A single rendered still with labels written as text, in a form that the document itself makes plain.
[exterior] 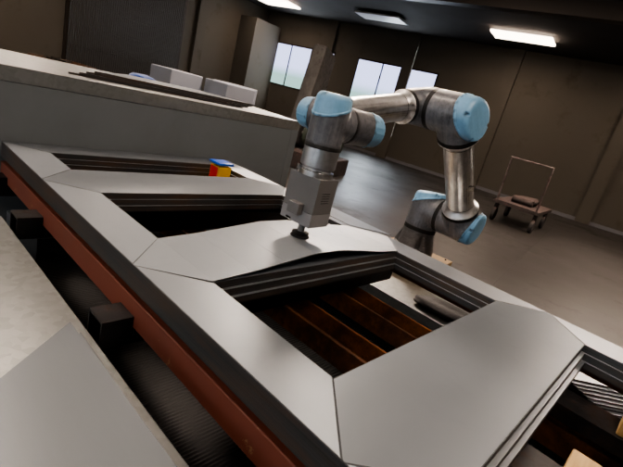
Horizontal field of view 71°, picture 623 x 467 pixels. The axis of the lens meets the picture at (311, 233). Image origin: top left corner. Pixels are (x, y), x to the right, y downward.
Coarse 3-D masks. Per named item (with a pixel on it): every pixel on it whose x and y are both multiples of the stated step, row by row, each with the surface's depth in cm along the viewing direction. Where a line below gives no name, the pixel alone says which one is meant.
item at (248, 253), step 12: (228, 228) 91; (216, 240) 84; (228, 240) 85; (240, 240) 86; (228, 252) 81; (240, 252) 81; (252, 252) 82; (264, 252) 83; (252, 264) 78; (264, 264) 79; (276, 264) 79
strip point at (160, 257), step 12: (156, 240) 79; (144, 252) 73; (156, 252) 74; (168, 252) 76; (144, 264) 69; (156, 264) 70; (168, 264) 71; (180, 264) 72; (192, 264) 73; (192, 276) 69; (204, 276) 70
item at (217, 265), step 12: (168, 240) 80; (180, 240) 81; (192, 240) 82; (204, 240) 84; (180, 252) 77; (192, 252) 78; (204, 252) 79; (216, 252) 80; (204, 264) 74; (216, 264) 75; (228, 264) 76; (240, 264) 77; (216, 276) 71; (228, 276) 72
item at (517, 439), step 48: (48, 192) 93; (96, 240) 77; (144, 288) 66; (240, 288) 74; (288, 288) 82; (432, 288) 103; (192, 336) 58; (240, 384) 52; (288, 432) 46; (528, 432) 58
